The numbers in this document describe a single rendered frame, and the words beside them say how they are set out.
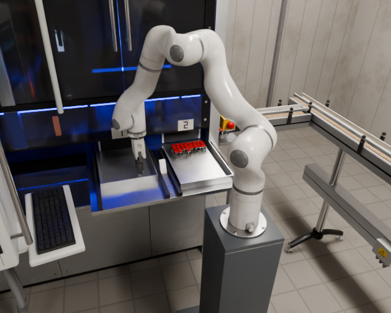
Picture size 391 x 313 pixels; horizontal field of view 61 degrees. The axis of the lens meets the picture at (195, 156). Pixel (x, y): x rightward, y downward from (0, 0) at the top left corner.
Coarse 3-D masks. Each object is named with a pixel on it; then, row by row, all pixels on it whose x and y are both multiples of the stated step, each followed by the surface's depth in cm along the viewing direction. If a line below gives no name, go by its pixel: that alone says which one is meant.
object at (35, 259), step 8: (72, 200) 153; (32, 208) 147; (72, 208) 147; (32, 216) 142; (72, 216) 143; (32, 224) 138; (72, 224) 139; (32, 232) 134; (80, 232) 135; (24, 240) 131; (80, 240) 131; (24, 248) 128; (32, 248) 127; (64, 248) 127; (72, 248) 128; (80, 248) 128; (32, 256) 124; (40, 256) 124; (48, 256) 124; (56, 256) 125; (64, 256) 127; (32, 264) 122; (40, 264) 124
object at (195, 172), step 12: (168, 156) 172; (192, 156) 173; (204, 156) 173; (216, 156) 173; (180, 168) 163; (192, 168) 164; (204, 168) 164; (216, 168) 164; (228, 168) 159; (180, 180) 155; (192, 180) 155; (204, 180) 150; (216, 180) 152; (228, 180) 155
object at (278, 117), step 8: (280, 104) 215; (296, 104) 215; (264, 112) 203; (272, 112) 204; (280, 112) 206; (288, 112) 207; (296, 112) 214; (304, 112) 218; (272, 120) 204; (280, 120) 206; (288, 120) 207; (296, 120) 210; (304, 120) 212; (280, 128) 209; (288, 128) 211; (296, 128) 214
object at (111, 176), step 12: (96, 156) 164; (108, 156) 171; (120, 156) 171; (132, 156) 171; (108, 168) 161; (120, 168) 162; (132, 168) 162; (144, 168) 162; (108, 180) 153; (120, 180) 148; (132, 180) 150; (144, 180) 152; (156, 180) 154
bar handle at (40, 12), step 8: (40, 0) 120; (40, 8) 121; (40, 16) 122; (40, 24) 124; (48, 40) 128; (48, 48) 129; (48, 56) 130; (48, 64) 132; (56, 80) 136; (56, 88) 137; (56, 96) 139; (56, 104) 141
